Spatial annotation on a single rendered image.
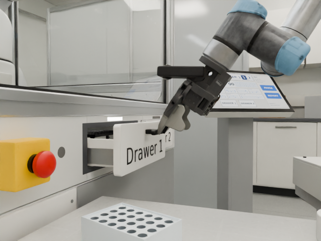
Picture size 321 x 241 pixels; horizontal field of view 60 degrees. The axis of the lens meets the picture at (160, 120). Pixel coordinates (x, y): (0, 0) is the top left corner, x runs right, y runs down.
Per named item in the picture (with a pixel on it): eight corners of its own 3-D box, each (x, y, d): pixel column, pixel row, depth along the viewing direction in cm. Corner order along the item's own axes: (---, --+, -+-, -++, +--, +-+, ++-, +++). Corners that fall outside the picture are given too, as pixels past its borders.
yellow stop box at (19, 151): (54, 181, 45) (54, 137, 45) (18, 194, 38) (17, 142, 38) (30, 179, 47) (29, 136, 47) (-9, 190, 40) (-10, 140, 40)
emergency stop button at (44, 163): (59, 175, 43) (58, 149, 43) (40, 181, 39) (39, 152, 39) (43, 173, 44) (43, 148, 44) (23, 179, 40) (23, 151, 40)
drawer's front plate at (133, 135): (165, 157, 85) (165, 121, 85) (120, 177, 58) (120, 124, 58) (159, 156, 86) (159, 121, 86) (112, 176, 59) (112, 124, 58)
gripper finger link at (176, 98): (166, 116, 64) (189, 85, 63) (161, 113, 64) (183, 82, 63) (171, 119, 68) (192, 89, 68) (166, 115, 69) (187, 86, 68)
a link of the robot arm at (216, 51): (208, 35, 62) (214, 43, 69) (197, 53, 63) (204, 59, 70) (237, 52, 60) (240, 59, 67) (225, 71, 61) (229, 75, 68)
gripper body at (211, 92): (199, 118, 63) (230, 72, 60) (169, 97, 65) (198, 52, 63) (205, 117, 70) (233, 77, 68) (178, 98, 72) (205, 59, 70)
